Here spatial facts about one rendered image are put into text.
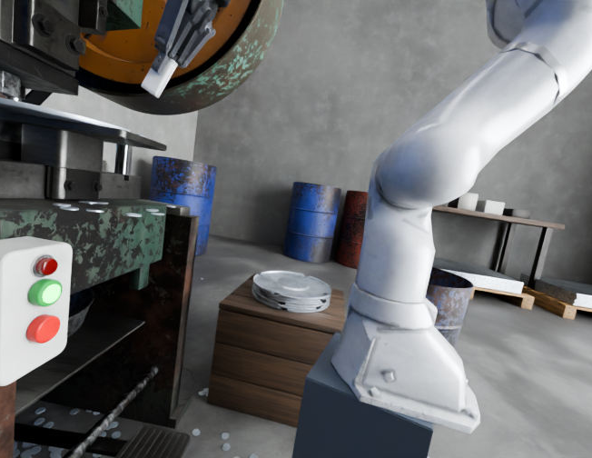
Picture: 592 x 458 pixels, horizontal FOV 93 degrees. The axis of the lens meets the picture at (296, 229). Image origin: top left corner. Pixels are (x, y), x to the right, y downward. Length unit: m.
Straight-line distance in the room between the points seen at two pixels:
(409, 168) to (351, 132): 3.58
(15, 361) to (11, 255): 0.11
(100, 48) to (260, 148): 2.94
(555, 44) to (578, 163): 4.51
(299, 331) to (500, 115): 0.72
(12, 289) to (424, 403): 0.50
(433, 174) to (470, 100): 0.14
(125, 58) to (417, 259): 1.01
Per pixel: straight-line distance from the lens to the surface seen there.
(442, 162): 0.36
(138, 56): 1.11
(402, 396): 0.49
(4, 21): 0.72
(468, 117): 0.43
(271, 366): 0.98
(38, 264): 0.38
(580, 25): 0.56
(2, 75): 0.78
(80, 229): 0.59
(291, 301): 0.92
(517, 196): 4.58
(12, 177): 0.62
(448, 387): 0.49
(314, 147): 3.86
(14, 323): 0.39
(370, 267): 0.44
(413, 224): 0.49
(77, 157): 0.65
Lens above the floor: 0.72
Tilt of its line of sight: 7 degrees down
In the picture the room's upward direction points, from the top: 9 degrees clockwise
